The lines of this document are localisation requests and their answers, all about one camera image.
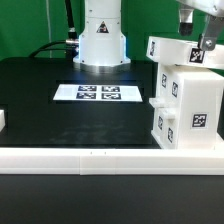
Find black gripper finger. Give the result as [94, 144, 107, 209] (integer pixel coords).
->
[198, 15, 224, 51]

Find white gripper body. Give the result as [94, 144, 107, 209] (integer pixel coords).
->
[177, 0, 224, 17]

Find white cabinet top block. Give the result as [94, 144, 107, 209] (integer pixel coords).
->
[146, 36, 224, 70]

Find white cabinet body box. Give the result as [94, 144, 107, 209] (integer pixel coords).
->
[157, 65, 224, 150]

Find white cabinet door panel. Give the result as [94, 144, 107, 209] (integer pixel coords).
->
[162, 72, 180, 149]
[149, 64, 168, 143]

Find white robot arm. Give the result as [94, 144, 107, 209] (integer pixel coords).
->
[73, 0, 224, 72]

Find white L-shaped boundary fence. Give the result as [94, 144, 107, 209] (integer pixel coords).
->
[0, 138, 224, 175]

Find small white block left edge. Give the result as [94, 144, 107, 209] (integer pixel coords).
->
[0, 110, 5, 132]

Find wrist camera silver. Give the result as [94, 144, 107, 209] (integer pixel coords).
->
[179, 7, 193, 36]

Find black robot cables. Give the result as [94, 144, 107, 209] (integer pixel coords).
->
[29, 0, 81, 58]

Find white marker base plate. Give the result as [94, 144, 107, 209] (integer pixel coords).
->
[53, 84, 142, 102]

